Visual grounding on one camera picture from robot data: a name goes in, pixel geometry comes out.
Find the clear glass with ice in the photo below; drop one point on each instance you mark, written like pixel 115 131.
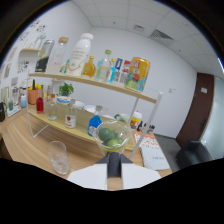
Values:
pixel 59 160

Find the clear bottle orange cap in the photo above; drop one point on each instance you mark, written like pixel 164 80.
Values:
pixel 52 110

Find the teal liquid bottle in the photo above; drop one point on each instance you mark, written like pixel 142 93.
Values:
pixel 67 66

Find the glass jar with cork lid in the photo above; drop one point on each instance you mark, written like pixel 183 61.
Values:
pixel 58 56

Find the orange basket with fruit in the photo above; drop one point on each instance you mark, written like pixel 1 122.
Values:
pixel 33 96

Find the brown door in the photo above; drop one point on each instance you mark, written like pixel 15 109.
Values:
pixel 196 110

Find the white milk bottle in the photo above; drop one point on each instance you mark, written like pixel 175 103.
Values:
pixel 79 56

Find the green potted plant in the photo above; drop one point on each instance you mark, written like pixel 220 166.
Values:
pixel 66 89

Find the clear bottle green cap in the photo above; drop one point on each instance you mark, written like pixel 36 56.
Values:
pixel 103 68

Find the white notebook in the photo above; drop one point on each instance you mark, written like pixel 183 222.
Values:
pixel 154 159

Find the two-tier wooden shelf rack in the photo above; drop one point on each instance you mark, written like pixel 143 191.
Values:
pixel 80 131

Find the amber liquid bottle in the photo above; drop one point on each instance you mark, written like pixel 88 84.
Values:
pixel 89 69

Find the glass cup of limes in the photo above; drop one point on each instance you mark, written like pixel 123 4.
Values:
pixel 111 138

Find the white vase with flowers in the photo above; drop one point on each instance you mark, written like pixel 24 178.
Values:
pixel 40 40

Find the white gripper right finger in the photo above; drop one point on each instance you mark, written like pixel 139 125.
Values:
pixel 136 175

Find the black kettle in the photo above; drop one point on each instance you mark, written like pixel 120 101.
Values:
pixel 2 112

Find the blue liquid bottle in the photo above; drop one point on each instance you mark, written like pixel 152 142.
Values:
pixel 93 125

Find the black chair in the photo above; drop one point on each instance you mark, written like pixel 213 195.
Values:
pixel 193 155

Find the red liquid bottle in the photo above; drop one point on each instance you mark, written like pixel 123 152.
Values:
pixel 40 105

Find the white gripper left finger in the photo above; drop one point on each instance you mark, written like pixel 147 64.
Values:
pixel 90 176

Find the ceiling air vent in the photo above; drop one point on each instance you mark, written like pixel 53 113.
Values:
pixel 161 34

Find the white cup red yellow print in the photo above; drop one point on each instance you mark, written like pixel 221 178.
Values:
pixel 135 120

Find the small white blue bottle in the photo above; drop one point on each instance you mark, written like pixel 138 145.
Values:
pixel 23 101

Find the wooden wall shelf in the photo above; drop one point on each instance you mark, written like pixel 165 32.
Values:
pixel 30 50

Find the red white small carton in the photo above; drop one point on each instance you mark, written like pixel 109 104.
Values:
pixel 125 75

